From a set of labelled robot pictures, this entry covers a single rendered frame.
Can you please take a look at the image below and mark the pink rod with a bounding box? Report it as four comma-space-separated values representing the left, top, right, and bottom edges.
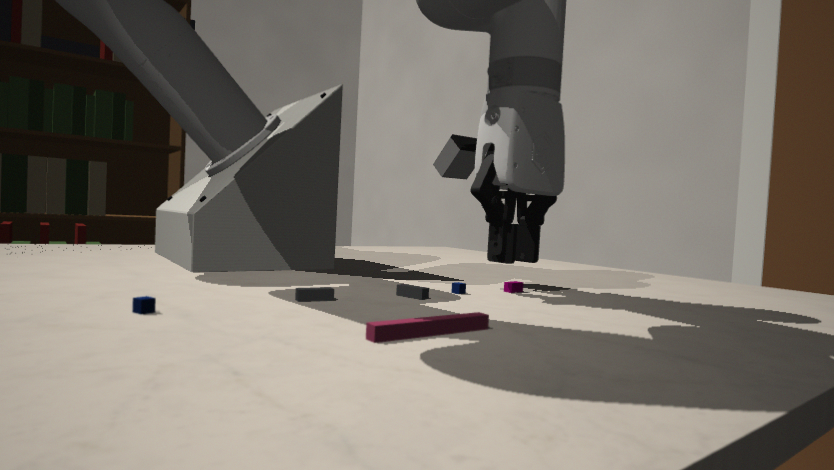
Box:
366, 312, 489, 343

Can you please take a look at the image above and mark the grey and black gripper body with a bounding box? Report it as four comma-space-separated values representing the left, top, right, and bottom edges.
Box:
475, 86, 565, 196

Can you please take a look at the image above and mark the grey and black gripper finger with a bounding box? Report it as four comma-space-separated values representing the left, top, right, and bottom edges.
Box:
515, 192, 557, 263
471, 144, 518, 264

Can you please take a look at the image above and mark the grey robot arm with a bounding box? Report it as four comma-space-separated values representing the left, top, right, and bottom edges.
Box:
55, 0, 566, 180

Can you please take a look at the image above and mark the magenta rectangular block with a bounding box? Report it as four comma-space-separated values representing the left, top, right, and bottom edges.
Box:
504, 281, 523, 293

